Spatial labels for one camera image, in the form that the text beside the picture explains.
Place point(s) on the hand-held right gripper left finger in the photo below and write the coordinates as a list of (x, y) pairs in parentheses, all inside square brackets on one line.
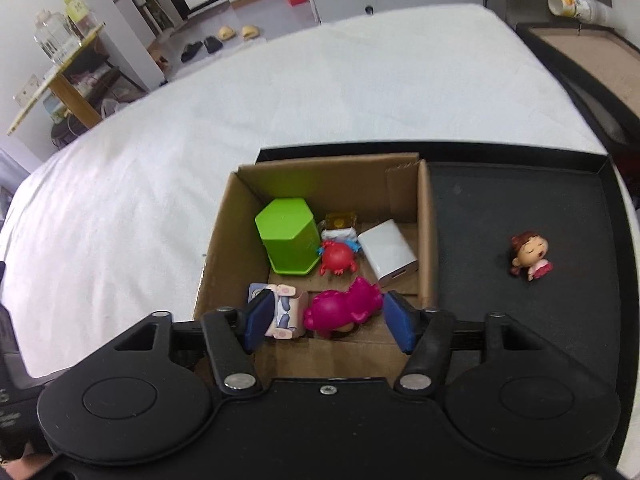
[(260, 317)]

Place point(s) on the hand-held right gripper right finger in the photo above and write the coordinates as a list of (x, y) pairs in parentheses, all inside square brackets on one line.
[(400, 325)]

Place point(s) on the white blue cube figure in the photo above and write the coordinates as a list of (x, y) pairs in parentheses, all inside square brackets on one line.
[(287, 310)]

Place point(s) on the magenta pink toy figure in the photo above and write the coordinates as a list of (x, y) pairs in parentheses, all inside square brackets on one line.
[(335, 310)]

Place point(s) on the white charger block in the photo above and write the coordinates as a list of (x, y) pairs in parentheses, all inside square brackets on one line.
[(387, 250)]

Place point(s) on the brown cardboard box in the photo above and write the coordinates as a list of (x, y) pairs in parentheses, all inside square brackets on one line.
[(235, 240)]

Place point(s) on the red toy figure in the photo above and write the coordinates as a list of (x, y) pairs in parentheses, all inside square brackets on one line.
[(337, 257)]

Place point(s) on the small amber white box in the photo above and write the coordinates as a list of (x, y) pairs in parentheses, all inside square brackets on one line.
[(340, 221)]

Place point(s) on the black shallow tray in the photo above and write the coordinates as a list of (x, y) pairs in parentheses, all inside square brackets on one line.
[(475, 210)]

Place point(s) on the brown haired doll figurine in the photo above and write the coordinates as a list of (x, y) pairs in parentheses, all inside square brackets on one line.
[(527, 255)]

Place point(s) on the green hexagonal plastic container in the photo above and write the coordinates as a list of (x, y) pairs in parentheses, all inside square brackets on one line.
[(287, 235)]

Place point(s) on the wooden table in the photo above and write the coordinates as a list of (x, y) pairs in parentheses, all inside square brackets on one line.
[(75, 100)]

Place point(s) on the black slipper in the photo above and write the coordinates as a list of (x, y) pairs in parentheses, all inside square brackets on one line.
[(191, 52), (212, 44)]

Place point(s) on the yellow slipper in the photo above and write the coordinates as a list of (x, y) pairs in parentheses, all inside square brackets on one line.
[(250, 32), (227, 32)]

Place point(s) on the black box brown interior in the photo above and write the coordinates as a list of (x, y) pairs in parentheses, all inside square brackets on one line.
[(590, 60)]

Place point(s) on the clear glass jar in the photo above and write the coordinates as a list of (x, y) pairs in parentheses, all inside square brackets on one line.
[(52, 35)]

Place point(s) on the paper cup with print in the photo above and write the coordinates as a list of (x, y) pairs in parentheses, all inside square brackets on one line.
[(575, 5)]

